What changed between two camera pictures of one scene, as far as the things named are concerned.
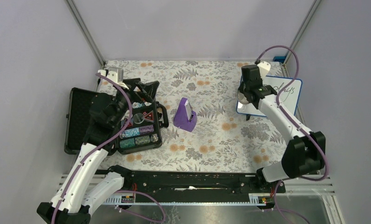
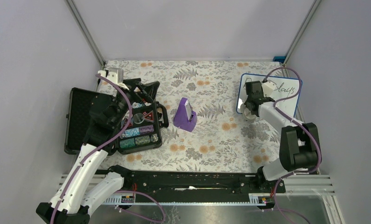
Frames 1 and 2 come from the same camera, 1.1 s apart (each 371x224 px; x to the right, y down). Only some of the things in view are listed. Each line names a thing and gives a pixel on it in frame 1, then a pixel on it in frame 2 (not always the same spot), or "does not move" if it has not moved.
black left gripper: (149, 89) does not move
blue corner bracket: (279, 59) does not move
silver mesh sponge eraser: (242, 98) to (246, 113)
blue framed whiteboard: (288, 99) does not move
